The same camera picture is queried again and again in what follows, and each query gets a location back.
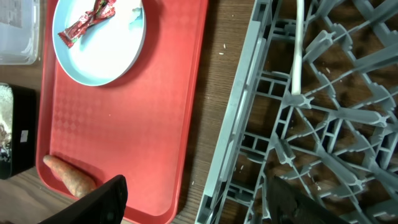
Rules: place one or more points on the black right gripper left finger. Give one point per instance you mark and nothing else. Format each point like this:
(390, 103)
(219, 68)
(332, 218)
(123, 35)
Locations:
(105, 205)

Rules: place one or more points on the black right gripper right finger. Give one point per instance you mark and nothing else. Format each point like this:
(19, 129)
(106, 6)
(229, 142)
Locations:
(288, 205)

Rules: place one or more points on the rice and peanut leftovers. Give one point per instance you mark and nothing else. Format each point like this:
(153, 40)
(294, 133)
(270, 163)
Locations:
(7, 103)

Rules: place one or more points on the grey dishwasher rack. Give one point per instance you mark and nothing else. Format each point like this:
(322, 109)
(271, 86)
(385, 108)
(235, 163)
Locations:
(336, 141)

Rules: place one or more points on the orange carrot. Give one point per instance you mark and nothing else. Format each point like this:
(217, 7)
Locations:
(77, 183)

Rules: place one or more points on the red serving tray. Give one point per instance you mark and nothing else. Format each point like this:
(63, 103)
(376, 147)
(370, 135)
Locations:
(137, 125)

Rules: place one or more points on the black tray bin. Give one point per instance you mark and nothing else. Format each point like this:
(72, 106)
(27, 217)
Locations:
(23, 130)

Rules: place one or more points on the white chopstick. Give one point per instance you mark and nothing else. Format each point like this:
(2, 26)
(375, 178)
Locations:
(297, 62)

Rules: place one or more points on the light blue plate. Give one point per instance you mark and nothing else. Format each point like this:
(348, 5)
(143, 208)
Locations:
(107, 50)

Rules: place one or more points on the red snack wrapper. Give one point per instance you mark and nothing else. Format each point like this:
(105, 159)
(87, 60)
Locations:
(102, 10)

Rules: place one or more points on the clear plastic bin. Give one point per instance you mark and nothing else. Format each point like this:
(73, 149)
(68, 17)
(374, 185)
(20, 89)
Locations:
(19, 31)

